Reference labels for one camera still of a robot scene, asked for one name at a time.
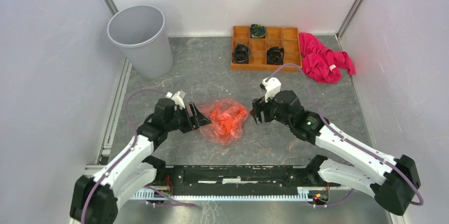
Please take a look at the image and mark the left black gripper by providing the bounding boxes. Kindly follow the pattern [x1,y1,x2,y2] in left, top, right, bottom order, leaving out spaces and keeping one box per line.
[165,102,211,135]

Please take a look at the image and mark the red translucent trash bag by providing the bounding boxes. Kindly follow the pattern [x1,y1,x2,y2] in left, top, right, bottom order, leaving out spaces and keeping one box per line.
[199,97,249,146]

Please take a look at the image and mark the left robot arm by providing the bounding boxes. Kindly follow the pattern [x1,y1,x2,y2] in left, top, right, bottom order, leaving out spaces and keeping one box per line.
[69,97,211,223]

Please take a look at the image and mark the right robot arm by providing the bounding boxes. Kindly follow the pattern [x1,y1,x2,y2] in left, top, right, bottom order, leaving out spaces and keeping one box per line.
[250,91,424,216]

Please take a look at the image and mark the grey plastic trash bin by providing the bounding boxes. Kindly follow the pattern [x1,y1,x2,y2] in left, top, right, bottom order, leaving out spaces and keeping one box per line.
[107,5,173,79]

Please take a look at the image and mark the black rolled belt right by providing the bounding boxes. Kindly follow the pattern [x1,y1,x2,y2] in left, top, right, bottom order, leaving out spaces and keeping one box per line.
[266,46,284,65]

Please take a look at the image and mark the orange compartment tray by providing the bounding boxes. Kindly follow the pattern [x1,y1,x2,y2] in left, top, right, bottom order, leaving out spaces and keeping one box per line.
[230,25,302,71]

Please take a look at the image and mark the dark rolled belt top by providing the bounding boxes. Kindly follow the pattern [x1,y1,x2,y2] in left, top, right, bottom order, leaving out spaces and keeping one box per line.
[250,24,266,39]

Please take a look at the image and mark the pink crumpled cloth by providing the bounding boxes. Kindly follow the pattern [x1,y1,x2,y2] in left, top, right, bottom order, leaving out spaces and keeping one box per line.
[299,32,356,84]

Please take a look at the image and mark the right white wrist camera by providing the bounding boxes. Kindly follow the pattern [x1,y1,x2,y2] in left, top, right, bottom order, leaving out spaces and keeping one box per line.
[262,77,282,103]

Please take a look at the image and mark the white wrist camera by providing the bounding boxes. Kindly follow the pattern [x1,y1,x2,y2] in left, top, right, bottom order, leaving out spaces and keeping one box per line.
[262,77,282,103]
[165,91,185,110]

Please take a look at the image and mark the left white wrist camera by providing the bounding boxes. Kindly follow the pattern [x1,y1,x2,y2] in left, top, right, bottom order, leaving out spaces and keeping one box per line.
[165,91,185,110]

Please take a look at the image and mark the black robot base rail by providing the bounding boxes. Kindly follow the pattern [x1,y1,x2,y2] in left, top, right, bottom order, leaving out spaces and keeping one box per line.
[149,155,327,197]

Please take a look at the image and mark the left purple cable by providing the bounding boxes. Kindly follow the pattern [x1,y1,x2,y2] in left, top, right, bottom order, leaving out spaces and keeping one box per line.
[79,88,169,224]

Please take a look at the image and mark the white slotted cable duct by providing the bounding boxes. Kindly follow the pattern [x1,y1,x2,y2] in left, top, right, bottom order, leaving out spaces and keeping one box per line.
[130,189,328,203]

